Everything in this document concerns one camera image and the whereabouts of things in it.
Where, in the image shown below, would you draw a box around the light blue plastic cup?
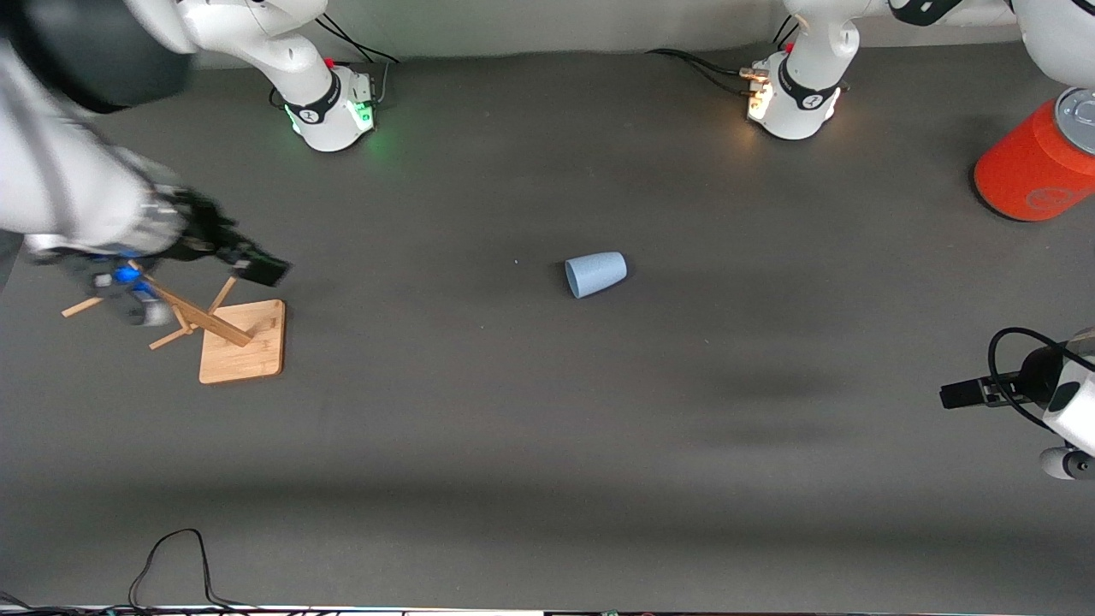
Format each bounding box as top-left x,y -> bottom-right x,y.
565,252 -> 628,299

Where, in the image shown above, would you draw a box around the wooden cup rack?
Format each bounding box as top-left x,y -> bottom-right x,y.
62,261 -> 286,385

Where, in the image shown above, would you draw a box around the orange drink can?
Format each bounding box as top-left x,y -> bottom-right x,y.
974,88 -> 1095,223

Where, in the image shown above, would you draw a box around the dark grey table cloth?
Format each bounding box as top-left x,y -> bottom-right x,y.
0,34 -> 1095,613

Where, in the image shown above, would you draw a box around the black right arm base cables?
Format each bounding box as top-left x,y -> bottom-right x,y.
269,13 -> 403,110

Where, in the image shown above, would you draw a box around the black arm base cables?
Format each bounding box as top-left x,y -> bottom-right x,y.
269,13 -> 403,110
646,15 -> 801,97

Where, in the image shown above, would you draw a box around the thin black looped floor cable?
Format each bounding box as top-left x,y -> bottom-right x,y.
128,529 -> 257,613

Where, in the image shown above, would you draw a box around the black left arm base cables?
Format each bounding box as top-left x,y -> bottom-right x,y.
646,15 -> 801,97

